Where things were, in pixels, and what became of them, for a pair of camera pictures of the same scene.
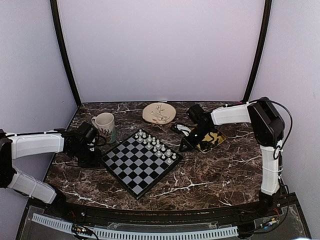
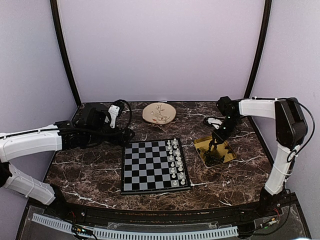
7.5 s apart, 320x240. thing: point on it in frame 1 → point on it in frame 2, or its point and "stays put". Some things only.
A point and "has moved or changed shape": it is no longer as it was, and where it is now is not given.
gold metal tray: x=217 y=137 has moved or changed shape
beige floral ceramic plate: x=158 y=113 stays put
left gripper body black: x=85 y=158 → x=97 y=135
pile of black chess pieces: x=206 y=145 → x=211 y=157
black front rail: x=163 y=215 stays put
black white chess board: x=140 y=162 has moved or changed shape
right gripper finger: x=185 y=146 → x=212 y=143
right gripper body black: x=201 y=134 → x=230 y=124
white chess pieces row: x=155 y=146 → x=175 y=159
